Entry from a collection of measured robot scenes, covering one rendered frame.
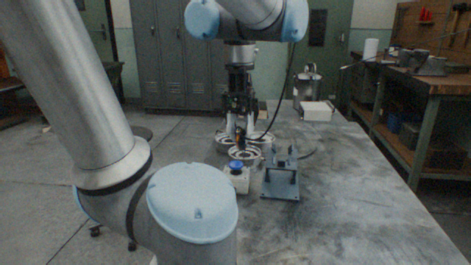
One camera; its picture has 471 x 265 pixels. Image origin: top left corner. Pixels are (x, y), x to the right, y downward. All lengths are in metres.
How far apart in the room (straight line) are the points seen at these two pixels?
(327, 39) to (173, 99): 2.09
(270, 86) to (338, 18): 1.23
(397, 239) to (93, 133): 0.61
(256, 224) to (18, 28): 0.54
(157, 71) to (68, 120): 3.54
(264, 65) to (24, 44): 3.84
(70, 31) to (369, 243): 0.63
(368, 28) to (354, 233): 3.70
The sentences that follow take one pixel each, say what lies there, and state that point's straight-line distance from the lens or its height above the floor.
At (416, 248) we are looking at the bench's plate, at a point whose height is 0.80.
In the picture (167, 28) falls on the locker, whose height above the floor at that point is 1.13.
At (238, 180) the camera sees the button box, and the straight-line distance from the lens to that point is 0.75.
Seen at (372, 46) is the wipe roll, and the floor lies 1.00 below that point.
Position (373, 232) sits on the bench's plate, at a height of 0.80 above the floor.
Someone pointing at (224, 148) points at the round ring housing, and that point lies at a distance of 0.97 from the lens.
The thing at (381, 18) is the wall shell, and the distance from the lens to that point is 4.28.
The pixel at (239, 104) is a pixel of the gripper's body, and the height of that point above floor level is 1.04.
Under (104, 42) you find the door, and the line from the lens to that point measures 4.73.
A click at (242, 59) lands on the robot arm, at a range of 0.66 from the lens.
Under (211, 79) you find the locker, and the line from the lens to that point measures 3.71.
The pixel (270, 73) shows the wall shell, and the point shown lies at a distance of 4.12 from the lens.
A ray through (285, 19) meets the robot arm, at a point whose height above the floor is 1.23.
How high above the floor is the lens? 1.23
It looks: 22 degrees down
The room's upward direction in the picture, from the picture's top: straight up
